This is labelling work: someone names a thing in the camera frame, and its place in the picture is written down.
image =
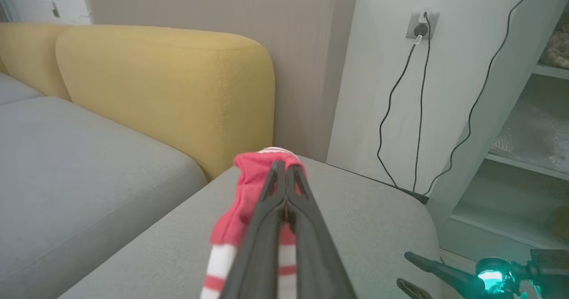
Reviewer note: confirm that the black power plug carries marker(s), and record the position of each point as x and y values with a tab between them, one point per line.
421	30

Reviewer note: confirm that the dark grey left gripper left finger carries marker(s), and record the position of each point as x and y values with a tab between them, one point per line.
260	245

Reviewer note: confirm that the red Bulls basketball jersey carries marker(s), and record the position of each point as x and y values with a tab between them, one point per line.
242	188

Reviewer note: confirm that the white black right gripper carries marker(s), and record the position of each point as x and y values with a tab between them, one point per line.
524	281

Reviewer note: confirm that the grey wall socket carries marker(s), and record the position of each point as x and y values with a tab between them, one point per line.
411	19

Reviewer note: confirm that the brown plush toy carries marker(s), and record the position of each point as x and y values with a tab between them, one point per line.
558	50

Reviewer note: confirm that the yellow sofa back cushion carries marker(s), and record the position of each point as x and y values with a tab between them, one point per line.
169	90
26	54

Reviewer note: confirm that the grey sofa seat cushion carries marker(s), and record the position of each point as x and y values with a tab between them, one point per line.
13	90
80	179

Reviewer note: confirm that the clear plastic bag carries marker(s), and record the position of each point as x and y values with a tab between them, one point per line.
533	134

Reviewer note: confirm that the white shelf unit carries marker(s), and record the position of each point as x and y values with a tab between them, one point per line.
498	81

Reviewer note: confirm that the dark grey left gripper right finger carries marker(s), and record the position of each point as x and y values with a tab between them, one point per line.
313	254

